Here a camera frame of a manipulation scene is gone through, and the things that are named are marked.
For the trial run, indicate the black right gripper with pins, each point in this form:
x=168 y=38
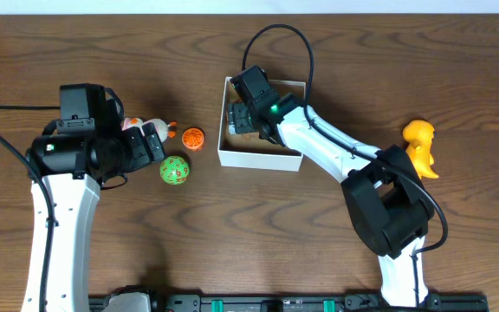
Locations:
x=236 y=114

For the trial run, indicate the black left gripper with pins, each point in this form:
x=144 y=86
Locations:
x=134 y=145

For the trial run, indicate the pink white duck toy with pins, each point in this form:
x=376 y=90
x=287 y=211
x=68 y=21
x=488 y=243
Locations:
x=164 y=130

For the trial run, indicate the green patterned ball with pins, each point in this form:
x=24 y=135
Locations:
x=174 y=170

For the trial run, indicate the orange round disc toy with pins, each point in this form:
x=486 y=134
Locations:
x=193 y=138

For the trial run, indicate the yellow rubber duck toy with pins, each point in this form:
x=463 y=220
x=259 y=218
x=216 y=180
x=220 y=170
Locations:
x=419 y=134

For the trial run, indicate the brown plush toy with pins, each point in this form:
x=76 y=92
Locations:
x=247 y=137

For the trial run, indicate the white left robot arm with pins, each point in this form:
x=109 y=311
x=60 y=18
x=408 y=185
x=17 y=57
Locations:
x=74 y=169

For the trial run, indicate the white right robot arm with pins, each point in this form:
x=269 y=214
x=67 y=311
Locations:
x=387 y=203

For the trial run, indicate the white open box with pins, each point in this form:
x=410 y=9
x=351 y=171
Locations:
x=259 y=154

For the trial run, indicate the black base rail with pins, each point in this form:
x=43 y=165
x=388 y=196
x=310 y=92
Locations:
x=275 y=302

